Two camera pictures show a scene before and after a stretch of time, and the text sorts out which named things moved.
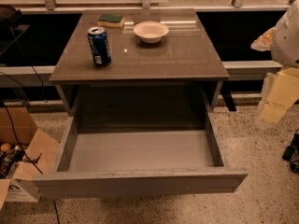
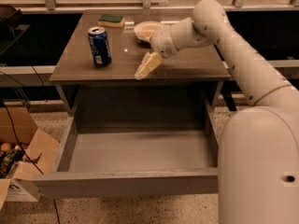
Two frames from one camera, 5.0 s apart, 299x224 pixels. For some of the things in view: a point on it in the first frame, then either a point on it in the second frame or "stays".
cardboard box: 17,126 stays
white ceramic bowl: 150,31 stays
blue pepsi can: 99,46 stays
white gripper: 287,41 → 163,42
